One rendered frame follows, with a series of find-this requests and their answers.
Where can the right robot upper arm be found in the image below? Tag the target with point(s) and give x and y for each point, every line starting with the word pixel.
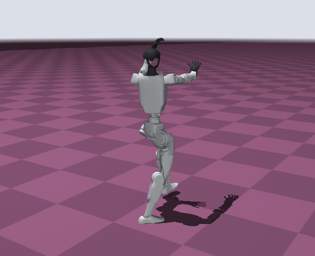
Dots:
pixel 172 79

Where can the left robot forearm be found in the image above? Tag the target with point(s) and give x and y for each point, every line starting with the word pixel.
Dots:
pixel 145 67

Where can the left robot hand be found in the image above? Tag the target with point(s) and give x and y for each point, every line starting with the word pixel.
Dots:
pixel 156 43

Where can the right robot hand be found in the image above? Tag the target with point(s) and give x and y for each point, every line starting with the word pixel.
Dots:
pixel 194 66

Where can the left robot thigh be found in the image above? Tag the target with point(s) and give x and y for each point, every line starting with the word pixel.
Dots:
pixel 152 140

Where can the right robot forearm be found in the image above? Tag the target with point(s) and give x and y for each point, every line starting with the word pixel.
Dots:
pixel 191 76

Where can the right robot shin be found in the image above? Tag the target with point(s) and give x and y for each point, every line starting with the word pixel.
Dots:
pixel 154 193

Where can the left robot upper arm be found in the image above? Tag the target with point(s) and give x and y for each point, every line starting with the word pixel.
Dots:
pixel 134 79

